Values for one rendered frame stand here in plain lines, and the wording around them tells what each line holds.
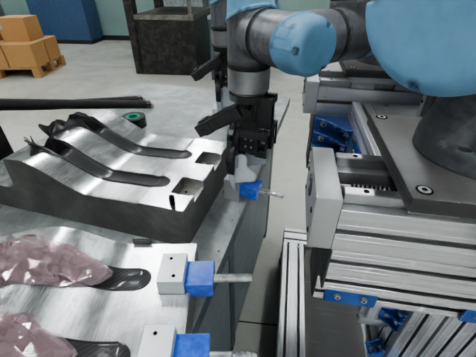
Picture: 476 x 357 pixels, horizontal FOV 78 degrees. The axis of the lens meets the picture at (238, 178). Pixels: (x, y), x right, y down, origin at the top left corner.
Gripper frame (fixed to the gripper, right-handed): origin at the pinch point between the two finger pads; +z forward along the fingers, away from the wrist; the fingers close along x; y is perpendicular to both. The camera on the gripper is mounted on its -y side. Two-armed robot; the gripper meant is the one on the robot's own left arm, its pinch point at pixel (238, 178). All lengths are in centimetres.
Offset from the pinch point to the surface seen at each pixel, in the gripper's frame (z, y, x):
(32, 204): 2.3, -37.8, -22.3
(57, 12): 25, -584, 444
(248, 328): 85, 0, 12
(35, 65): 67, -409, 241
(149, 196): -4.4, -10.4, -17.3
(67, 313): -2.5, -7.2, -38.9
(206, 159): -2.2, -8.4, 1.3
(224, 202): 4.6, -1.6, -3.9
